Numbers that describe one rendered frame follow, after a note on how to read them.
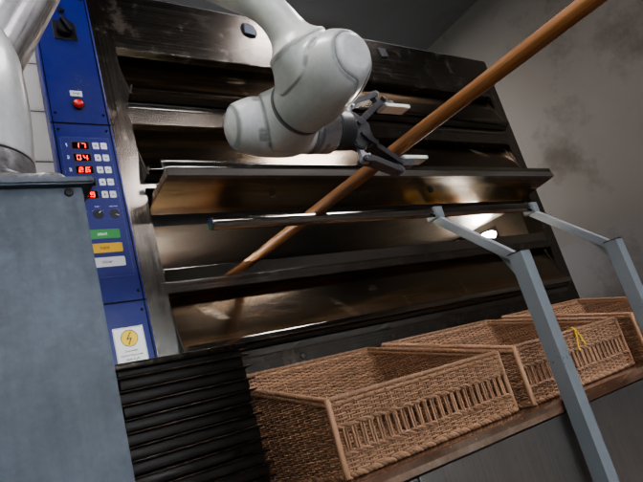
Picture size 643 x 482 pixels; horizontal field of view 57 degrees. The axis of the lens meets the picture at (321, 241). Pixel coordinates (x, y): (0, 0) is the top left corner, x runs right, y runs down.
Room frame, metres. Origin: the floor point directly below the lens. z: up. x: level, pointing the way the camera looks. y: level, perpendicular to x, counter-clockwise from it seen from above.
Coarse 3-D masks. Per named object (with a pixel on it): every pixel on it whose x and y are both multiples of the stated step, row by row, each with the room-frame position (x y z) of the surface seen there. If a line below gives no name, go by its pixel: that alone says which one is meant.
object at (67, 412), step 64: (0, 192) 0.49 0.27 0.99; (64, 192) 0.53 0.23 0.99; (0, 256) 0.49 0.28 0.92; (64, 256) 0.52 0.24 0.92; (0, 320) 0.49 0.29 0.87; (64, 320) 0.52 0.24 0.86; (0, 384) 0.48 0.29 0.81; (64, 384) 0.51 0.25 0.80; (0, 448) 0.48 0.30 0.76; (64, 448) 0.51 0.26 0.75; (128, 448) 0.54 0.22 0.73
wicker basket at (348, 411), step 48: (288, 384) 1.64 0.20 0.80; (336, 384) 1.72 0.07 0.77; (384, 384) 1.25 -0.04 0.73; (432, 384) 1.34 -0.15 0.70; (480, 384) 1.44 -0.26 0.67; (288, 432) 1.28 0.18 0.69; (336, 432) 1.16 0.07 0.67; (384, 432) 1.23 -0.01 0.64; (432, 432) 1.31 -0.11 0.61; (288, 480) 1.31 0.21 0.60; (336, 480) 1.18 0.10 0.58
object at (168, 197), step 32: (160, 192) 1.47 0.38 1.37; (192, 192) 1.53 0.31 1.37; (224, 192) 1.59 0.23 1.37; (256, 192) 1.66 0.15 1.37; (288, 192) 1.74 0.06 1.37; (320, 192) 1.82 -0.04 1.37; (352, 192) 1.91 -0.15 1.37; (384, 192) 2.01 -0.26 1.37; (416, 192) 2.12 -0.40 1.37; (448, 192) 2.23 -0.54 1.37; (480, 192) 2.37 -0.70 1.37; (512, 192) 2.51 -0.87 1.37
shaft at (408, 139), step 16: (576, 0) 0.80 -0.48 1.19; (592, 0) 0.79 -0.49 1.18; (560, 16) 0.83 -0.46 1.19; (576, 16) 0.82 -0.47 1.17; (544, 32) 0.85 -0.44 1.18; (560, 32) 0.84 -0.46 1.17; (528, 48) 0.88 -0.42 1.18; (496, 64) 0.93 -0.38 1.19; (512, 64) 0.91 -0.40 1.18; (480, 80) 0.96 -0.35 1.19; (496, 80) 0.95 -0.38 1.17; (464, 96) 1.00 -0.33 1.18; (432, 112) 1.06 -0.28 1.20; (448, 112) 1.04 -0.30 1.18; (416, 128) 1.10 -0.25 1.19; (432, 128) 1.09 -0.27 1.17; (400, 144) 1.15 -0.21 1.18; (352, 176) 1.28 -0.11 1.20; (368, 176) 1.25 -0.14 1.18; (336, 192) 1.34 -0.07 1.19; (320, 208) 1.41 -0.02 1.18; (272, 240) 1.60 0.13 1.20; (256, 256) 1.69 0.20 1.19
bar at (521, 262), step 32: (224, 224) 1.23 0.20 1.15; (256, 224) 1.28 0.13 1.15; (288, 224) 1.34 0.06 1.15; (320, 224) 1.41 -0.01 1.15; (448, 224) 1.63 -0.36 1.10; (512, 256) 1.49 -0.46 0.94; (608, 256) 1.82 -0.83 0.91; (640, 288) 1.78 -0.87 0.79; (544, 320) 1.47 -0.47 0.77; (640, 320) 1.79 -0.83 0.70; (544, 352) 1.50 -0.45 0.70; (576, 384) 1.48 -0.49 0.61; (576, 416) 1.48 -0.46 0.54; (608, 480) 1.47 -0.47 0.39
